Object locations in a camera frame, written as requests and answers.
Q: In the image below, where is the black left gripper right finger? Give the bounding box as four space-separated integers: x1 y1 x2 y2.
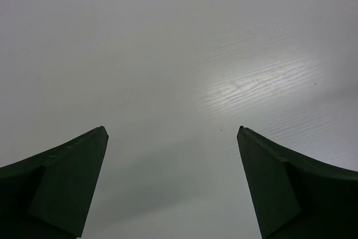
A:
237 126 357 238

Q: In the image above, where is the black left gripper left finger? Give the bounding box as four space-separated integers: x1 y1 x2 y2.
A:
1 126 109 238

